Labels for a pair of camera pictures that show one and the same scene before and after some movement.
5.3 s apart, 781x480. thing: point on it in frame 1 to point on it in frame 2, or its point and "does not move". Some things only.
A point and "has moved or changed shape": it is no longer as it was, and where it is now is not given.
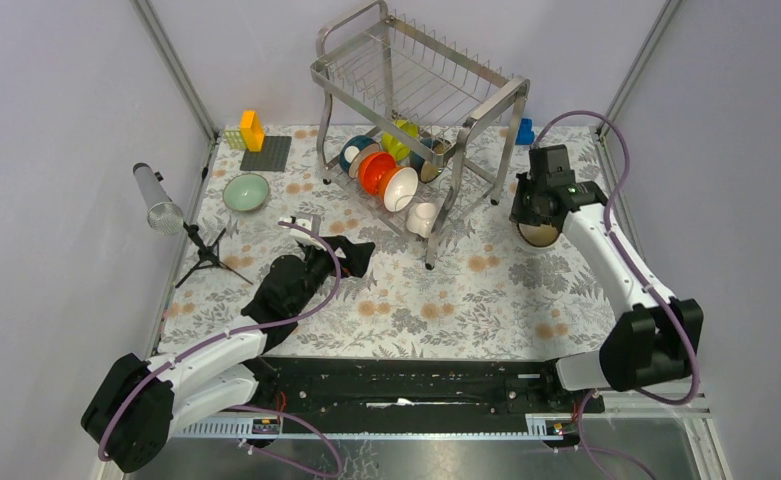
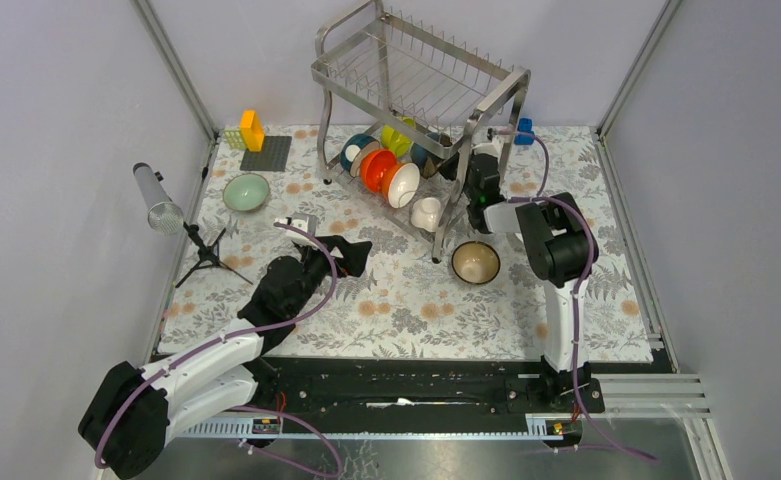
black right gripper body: (526, 205) to (471, 195)
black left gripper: (357, 255) does not move
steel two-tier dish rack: (412, 123) does not move
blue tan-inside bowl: (427, 168) has moved or changed shape
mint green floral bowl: (245, 192) does not move
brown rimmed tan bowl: (536, 235) has moved or changed shape
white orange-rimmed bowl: (398, 188) does not move
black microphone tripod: (208, 256) does not move
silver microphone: (165, 216) does not move
